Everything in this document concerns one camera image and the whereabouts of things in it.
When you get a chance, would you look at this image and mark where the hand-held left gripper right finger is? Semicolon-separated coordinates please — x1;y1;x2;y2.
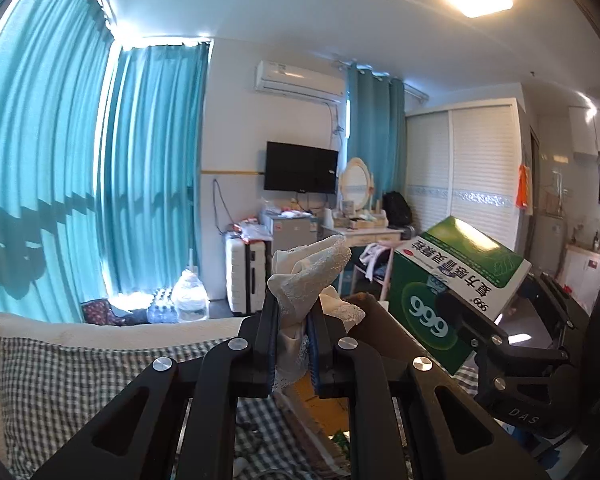
307;305;551;480

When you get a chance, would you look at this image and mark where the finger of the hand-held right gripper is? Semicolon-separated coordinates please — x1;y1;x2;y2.
437;290;571;396
525;271;590;351

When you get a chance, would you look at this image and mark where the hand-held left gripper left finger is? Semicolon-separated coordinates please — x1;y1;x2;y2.
30;290;281;480

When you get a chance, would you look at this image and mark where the large cardboard box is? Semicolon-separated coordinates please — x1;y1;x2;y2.
275;292;481;480

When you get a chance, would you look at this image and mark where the white lace cloth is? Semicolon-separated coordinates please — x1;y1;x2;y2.
270;234;367;393

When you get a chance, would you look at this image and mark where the green white medicine box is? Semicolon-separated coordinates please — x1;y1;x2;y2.
386;216;532;376

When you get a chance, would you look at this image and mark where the cream desktop organiser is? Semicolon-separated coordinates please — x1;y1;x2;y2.
332;209;388;231

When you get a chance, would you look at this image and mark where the white lower kitchen cabinet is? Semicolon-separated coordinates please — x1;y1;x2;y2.
562;245;600;311

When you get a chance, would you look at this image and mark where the white kitchen cabinet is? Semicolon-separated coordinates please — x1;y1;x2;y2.
562;245;600;311
569;106;600;156

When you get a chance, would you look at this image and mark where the white suitcase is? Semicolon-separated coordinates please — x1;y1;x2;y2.
225;234;273;317

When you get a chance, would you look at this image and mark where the large clear water bottle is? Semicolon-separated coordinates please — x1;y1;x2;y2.
171;269;211;323

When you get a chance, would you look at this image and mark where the wooden chair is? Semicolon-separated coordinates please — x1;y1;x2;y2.
351;242;396;301

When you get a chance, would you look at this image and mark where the pack of small water bottles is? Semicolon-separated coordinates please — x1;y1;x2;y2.
146;287;178;323

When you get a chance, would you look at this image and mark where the orange hanging cloth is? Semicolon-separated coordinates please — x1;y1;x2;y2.
516;162;532;211

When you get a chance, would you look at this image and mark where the clothes heap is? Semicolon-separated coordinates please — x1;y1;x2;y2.
359;241;396;281

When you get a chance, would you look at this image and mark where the grey mini fridge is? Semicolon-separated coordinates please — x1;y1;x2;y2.
261;210;315;251

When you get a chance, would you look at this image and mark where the pile of red white bags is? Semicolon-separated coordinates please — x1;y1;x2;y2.
232;217;273;241

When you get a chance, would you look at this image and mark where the cream dressing table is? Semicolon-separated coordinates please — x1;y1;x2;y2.
321;210;406;301

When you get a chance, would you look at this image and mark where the black backpack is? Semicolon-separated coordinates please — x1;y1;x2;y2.
382;191;413;227

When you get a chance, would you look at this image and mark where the white slatted wardrobe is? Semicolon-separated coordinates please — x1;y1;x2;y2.
405;99;527;261

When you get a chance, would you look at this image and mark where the dark floral bag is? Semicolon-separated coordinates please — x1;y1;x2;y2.
80;299;151;326

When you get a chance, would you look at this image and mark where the white upper kitchen cabinet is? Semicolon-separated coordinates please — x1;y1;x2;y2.
569;106;600;156

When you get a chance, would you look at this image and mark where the oval cream vanity mirror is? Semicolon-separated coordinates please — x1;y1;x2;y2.
339;157;376;213

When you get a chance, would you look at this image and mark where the teal window curtain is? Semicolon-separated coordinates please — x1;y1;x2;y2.
345;65;407;211
0;0;117;323
97;42;212;306

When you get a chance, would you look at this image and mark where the black wall cable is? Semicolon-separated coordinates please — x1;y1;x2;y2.
212;180;237;236

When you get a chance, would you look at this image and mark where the black wall television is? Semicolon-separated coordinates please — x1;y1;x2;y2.
264;141;340;195

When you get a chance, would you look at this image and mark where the white wall air conditioner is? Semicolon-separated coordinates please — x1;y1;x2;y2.
254;60;346;103

